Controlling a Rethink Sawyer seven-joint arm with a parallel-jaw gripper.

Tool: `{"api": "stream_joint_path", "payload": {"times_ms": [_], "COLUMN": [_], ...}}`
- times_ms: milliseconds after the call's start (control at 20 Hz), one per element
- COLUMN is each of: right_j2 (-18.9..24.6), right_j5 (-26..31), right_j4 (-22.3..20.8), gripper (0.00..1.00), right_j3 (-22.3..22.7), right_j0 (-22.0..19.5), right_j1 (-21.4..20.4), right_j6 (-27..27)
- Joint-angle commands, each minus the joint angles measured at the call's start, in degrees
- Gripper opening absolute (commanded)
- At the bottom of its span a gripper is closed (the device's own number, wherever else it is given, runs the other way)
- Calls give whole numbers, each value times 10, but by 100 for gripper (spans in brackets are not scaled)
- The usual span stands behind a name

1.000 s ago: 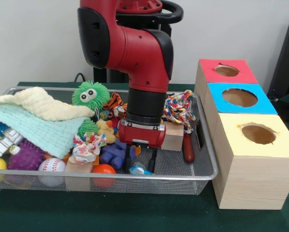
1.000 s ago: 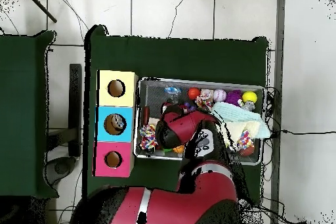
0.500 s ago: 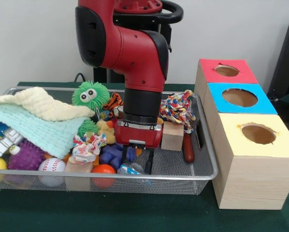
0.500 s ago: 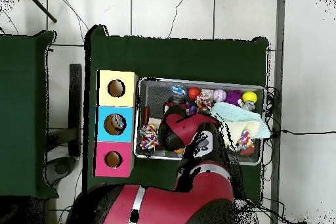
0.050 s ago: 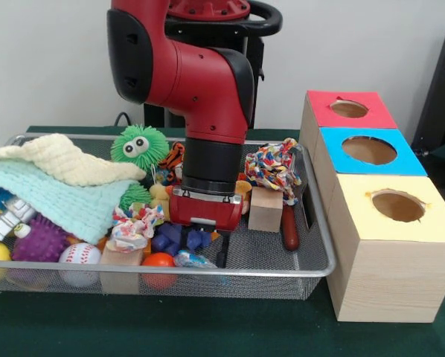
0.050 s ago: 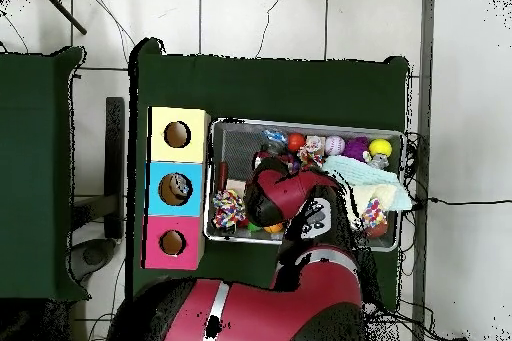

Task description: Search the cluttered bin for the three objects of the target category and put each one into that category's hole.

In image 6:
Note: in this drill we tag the red maraca rattle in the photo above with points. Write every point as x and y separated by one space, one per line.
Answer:
296 142

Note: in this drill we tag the mint knitted cloth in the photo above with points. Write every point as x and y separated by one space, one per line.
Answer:
364 171

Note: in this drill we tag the multicoloured patterned cloth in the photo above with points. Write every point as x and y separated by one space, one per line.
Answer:
374 214

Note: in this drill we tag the cream knitted cloth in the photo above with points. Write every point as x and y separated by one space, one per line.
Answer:
384 195

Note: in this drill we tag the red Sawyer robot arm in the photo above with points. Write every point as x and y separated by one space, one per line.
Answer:
280 193

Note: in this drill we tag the clear shallow mesh bin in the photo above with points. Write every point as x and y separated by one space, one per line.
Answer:
228 137

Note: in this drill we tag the wooden box with three holes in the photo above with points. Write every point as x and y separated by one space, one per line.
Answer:
176 173

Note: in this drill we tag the dark red sausage toy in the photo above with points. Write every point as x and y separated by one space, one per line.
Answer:
222 175

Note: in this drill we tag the floral patterned fabric knot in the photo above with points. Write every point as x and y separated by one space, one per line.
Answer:
314 147

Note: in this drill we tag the dark green tablecloth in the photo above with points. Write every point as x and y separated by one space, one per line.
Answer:
280 93

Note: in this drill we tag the white baseball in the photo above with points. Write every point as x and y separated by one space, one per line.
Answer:
334 146

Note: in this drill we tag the purple monster toy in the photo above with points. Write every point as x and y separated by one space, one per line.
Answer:
356 149

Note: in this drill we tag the yellow ball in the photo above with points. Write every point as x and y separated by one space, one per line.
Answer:
380 147

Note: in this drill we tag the black panel stand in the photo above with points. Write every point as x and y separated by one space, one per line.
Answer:
115 157

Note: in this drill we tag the grey round stand base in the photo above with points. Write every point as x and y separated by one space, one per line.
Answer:
96 254

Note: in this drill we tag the dark green side cloth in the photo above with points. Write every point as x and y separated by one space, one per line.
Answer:
40 117

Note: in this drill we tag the black rod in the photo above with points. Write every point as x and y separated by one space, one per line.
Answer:
64 11

